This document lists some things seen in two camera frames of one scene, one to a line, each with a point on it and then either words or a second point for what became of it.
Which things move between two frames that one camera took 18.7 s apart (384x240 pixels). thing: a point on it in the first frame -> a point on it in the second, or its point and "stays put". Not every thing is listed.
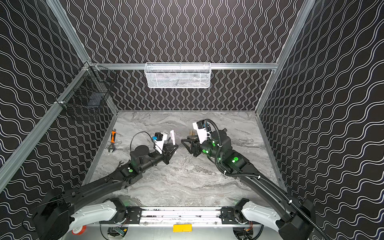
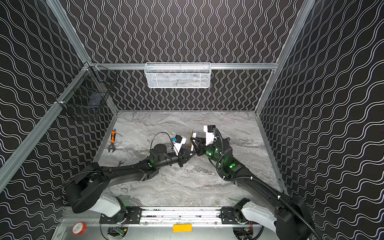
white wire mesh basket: (177, 75) stays put
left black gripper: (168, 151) -> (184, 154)
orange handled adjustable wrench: (113, 140) stays put
